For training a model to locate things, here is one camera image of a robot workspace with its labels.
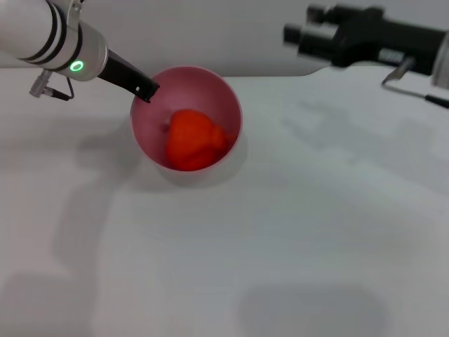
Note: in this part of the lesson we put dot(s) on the orange fruit with stem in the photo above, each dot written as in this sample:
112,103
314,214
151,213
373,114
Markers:
191,140

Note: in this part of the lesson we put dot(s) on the pink plastic bowl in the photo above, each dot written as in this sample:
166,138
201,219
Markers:
196,94

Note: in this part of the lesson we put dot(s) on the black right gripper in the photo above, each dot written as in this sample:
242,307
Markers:
379,38

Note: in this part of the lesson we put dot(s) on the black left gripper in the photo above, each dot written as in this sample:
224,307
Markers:
122,75

